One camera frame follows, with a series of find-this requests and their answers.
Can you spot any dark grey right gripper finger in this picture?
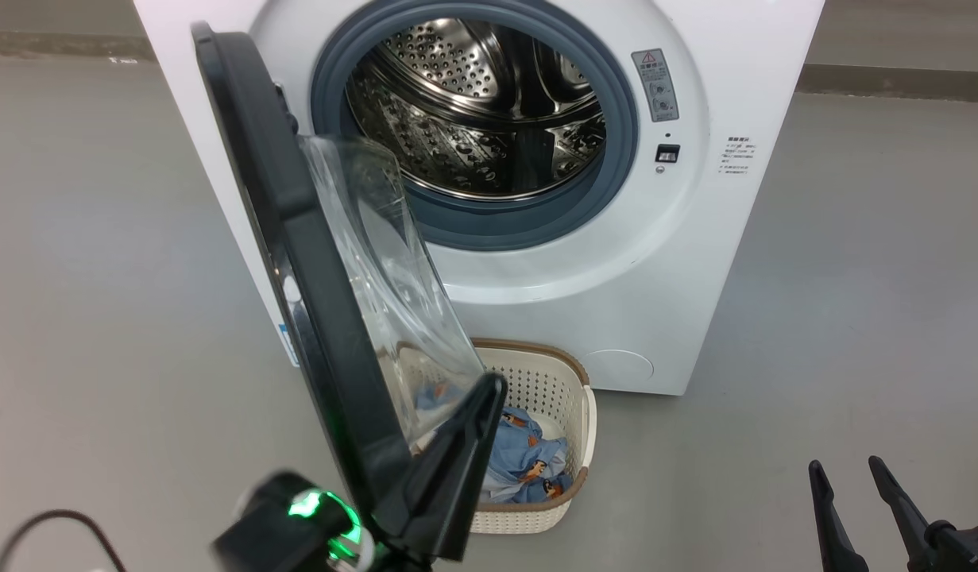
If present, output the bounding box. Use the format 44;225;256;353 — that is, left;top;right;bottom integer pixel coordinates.
808;459;871;572
868;455;939;572

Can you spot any black round glass washer door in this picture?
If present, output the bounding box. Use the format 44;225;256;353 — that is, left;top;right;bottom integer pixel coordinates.
191;21;488;523

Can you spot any grey warning sticker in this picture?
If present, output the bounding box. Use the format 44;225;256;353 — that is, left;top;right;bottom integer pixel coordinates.
632;48;681;123

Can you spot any washing machine drum opening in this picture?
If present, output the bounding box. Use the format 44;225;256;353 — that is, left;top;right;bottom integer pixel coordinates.
346;17;607;201

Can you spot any white front-load washing machine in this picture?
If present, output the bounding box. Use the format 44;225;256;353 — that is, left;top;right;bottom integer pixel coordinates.
133;0;825;396

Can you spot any round white filter cover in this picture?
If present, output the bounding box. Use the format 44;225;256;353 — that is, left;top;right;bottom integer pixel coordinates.
580;350;655;384

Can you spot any printed instruction text label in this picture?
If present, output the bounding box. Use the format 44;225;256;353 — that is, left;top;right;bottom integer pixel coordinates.
717;135;760;177

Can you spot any blue cartoon print garment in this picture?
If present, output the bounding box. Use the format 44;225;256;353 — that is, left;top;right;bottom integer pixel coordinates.
416;381;574;505

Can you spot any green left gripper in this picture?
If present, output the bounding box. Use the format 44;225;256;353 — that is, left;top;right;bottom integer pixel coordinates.
326;372;509;572

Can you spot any cream perforated laundry basket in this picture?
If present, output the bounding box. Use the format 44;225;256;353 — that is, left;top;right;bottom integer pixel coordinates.
393;338;597;535

